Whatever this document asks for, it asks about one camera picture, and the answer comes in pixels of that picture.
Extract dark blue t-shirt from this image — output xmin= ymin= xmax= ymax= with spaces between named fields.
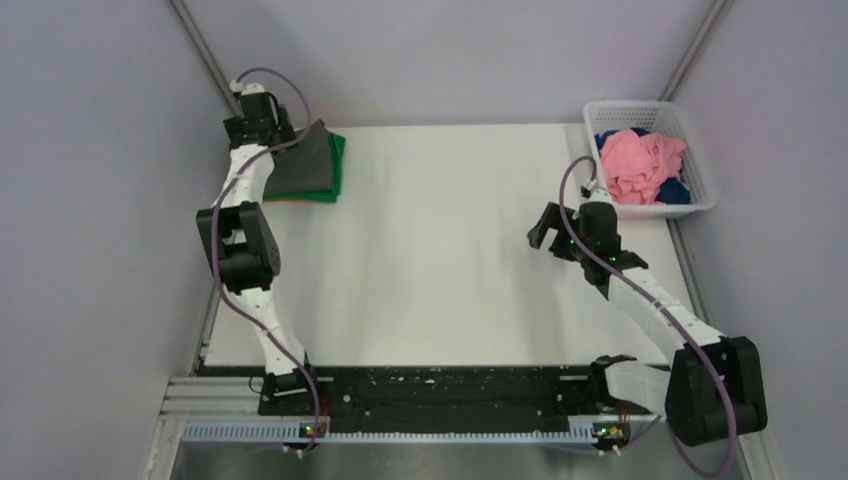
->
xmin=594 ymin=127 xmax=692 ymax=207

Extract folded green t-shirt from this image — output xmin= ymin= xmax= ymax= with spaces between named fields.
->
xmin=263 ymin=125 xmax=346 ymax=203

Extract white slotted cable duct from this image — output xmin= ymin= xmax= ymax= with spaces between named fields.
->
xmin=182 ymin=420 xmax=598 ymax=444

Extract corner metal post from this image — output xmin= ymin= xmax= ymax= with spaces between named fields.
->
xmin=166 ymin=0 xmax=242 ymax=136
xmin=659 ymin=0 xmax=735 ymax=101

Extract dark grey t-shirt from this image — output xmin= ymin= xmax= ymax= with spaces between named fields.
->
xmin=263 ymin=119 xmax=335 ymax=201

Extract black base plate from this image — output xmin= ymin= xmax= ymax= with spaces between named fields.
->
xmin=201 ymin=366 xmax=647 ymax=434

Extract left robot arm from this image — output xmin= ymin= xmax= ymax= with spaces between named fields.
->
xmin=195 ymin=84 xmax=321 ymax=414

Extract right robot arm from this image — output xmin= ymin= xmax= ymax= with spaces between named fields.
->
xmin=527 ymin=201 xmax=769 ymax=447

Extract right corner metal post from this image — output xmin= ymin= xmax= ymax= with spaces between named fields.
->
xmin=659 ymin=0 xmax=735 ymax=101

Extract aluminium frame rail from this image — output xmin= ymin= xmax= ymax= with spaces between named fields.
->
xmin=159 ymin=377 xmax=263 ymax=419

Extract left corner metal post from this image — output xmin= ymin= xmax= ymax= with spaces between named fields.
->
xmin=166 ymin=0 xmax=242 ymax=136

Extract pink t-shirt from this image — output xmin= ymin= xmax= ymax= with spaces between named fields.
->
xmin=599 ymin=129 xmax=688 ymax=206

